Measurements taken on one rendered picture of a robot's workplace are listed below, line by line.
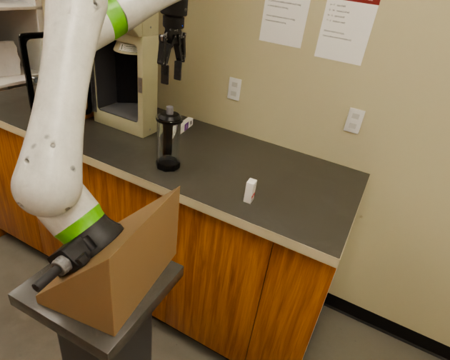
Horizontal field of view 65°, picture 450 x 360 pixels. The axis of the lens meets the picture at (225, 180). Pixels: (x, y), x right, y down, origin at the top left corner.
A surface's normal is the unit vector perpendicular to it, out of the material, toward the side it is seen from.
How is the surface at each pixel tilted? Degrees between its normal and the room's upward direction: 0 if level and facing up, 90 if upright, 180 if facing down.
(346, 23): 90
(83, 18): 67
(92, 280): 90
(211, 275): 90
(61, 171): 56
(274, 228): 0
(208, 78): 90
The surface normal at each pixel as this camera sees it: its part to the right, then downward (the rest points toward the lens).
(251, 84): -0.47, 0.40
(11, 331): 0.11, -0.85
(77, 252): 0.63, -0.52
